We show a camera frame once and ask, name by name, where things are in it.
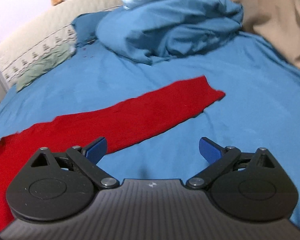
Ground cream patterned quilt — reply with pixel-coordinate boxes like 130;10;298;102
0;0;122;87

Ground beige curtain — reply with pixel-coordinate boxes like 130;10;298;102
232;0;300;69

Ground blue bed sheet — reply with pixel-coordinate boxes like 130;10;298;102
0;33;300;226

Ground dark blue pillow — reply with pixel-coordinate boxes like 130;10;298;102
71;11;109;48

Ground red cloth garment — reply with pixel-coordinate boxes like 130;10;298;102
0;76;224;231

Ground blue bunched duvet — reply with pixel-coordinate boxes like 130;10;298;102
96;0;243;65

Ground green folded cloth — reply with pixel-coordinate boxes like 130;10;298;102
15;43;76;92

